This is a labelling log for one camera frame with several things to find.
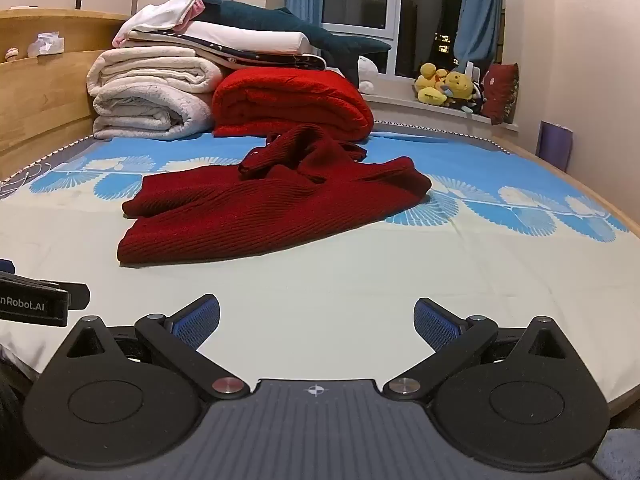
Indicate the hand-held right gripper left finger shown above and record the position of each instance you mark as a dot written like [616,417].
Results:
[197,322]

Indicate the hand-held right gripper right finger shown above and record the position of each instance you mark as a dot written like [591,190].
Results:
[435,322]

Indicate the dark red knit sweater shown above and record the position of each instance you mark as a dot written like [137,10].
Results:
[250,210]

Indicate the blue and white bedsheet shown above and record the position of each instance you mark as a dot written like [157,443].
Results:
[325,285]

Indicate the purple box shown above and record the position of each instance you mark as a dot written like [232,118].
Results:
[555,145]

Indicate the grey-white folded fleece blanket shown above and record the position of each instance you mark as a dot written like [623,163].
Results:
[145,112]

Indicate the white window sill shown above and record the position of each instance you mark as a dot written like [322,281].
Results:
[400,105]

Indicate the striped plush toy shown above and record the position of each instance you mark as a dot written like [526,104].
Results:
[474,102]

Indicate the yellow plush toy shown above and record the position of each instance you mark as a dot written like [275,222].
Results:
[429,85]
[459,85]

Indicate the dark red cushion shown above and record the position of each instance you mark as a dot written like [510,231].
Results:
[500,92]

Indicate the bright red folded blanket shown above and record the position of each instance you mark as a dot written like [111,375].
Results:
[290,100]

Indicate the small figurine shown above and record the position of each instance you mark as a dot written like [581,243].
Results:
[12,54]

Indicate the small white device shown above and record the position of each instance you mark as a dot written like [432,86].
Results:
[471,71]

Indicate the tissue pack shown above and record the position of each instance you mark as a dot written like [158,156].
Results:
[47,44]

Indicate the cream folded fleece blanket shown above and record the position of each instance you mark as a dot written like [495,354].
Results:
[150,67]

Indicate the white plush toy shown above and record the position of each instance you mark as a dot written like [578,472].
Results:
[367,67]

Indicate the navy dotted cloth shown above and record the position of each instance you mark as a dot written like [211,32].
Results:
[300,62]

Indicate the white folded sheet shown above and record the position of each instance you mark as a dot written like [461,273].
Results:
[250,37]

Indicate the teal shark plush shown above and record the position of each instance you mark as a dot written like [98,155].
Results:
[260,17]

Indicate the pink and white cloth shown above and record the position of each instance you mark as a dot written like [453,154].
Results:
[160,12]

